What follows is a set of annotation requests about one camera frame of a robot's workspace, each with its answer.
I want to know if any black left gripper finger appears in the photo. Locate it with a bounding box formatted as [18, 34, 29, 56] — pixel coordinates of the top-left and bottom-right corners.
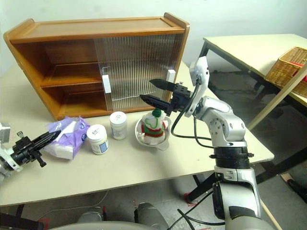
[32, 130, 62, 146]
[35, 136, 59, 151]

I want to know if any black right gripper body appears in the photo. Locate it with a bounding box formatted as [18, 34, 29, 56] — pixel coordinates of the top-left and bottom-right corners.
[165, 82, 193, 116]

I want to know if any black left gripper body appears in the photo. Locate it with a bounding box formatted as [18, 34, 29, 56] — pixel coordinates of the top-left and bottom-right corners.
[10, 131, 47, 168]

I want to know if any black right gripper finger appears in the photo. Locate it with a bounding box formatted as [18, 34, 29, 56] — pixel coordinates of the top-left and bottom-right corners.
[149, 78, 177, 93]
[139, 94, 172, 114]

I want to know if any purple tissue pack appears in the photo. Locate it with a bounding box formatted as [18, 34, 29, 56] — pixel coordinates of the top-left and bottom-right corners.
[43, 115, 91, 161]

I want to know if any ribbed clear sliding door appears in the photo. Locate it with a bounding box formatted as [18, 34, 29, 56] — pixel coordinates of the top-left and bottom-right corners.
[100, 33, 185, 112]
[93, 35, 179, 114]

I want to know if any plain white bottle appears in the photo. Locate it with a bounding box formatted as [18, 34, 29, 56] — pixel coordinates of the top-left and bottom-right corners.
[109, 111, 127, 141]

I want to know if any white bottle blue label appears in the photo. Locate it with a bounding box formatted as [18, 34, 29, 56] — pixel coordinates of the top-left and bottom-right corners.
[86, 124, 110, 155]

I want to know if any knitted snowman toy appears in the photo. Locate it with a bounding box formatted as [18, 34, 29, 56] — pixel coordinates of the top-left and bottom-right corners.
[140, 108, 171, 146]

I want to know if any brown wooden cabinet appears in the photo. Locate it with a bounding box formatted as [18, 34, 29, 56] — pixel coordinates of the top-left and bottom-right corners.
[2, 11, 191, 121]

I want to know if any metal bowl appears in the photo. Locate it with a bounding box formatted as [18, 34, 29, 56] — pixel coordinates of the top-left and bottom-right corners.
[134, 116, 172, 151]

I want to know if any grey rounded shape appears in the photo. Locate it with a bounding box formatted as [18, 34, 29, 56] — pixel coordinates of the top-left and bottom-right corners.
[134, 202, 170, 230]
[78, 206, 105, 223]

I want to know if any black table leg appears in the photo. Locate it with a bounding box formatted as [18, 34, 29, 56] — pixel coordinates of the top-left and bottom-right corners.
[186, 171, 218, 204]

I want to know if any light wooden pole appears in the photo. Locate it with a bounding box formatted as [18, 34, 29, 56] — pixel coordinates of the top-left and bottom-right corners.
[247, 66, 307, 130]

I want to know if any red floor tape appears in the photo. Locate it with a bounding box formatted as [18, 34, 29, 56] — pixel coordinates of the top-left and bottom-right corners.
[184, 191, 199, 206]

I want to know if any wicker basket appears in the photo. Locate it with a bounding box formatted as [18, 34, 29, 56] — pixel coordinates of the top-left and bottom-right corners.
[265, 46, 307, 98]

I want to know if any light wooden stick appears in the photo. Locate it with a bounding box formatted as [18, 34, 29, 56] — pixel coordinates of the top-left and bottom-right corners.
[260, 200, 283, 230]

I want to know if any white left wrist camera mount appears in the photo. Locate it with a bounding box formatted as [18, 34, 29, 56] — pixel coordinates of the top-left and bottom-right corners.
[0, 122, 23, 172]

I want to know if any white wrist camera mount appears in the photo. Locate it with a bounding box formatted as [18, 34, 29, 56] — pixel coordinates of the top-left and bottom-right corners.
[184, 56, 210, 118]
[0, 122, 23, 172]

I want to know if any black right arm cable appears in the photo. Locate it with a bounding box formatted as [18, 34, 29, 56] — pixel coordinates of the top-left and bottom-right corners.
[171, 78, 216, 147]

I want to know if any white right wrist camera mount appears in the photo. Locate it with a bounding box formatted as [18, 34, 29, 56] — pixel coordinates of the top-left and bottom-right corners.
[184, 56, 210, 118]

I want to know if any thin white floor cable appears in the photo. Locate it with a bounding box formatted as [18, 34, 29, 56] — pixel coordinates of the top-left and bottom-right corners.
[38, 190, 109, 221]

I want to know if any beige side table black frame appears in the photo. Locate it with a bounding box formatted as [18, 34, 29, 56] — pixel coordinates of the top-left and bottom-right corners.
[199, 33, 307, 184]

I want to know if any black hanging cable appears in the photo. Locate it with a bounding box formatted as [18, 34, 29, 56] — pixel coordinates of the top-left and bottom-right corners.
[177, 188, 226, 226]

